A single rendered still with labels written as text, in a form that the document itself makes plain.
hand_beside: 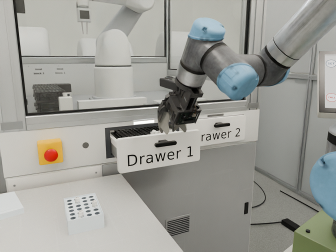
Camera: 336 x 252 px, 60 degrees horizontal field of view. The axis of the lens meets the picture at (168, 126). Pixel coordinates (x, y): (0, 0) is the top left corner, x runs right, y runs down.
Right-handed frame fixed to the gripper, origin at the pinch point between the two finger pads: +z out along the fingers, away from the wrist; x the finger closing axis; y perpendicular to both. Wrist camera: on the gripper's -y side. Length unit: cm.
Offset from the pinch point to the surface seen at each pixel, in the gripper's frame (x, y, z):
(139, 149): -7.7, 0.6, 8.7
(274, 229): 108, 10, 110
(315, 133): 169, -42, 77
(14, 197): -43.8, 2.5, 21.0
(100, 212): -23.9, 19.4, 6.9
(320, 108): 66, 0, -2
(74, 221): -30.2, 20.6, 6.1
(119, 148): -13.9, -0.1, 7.6
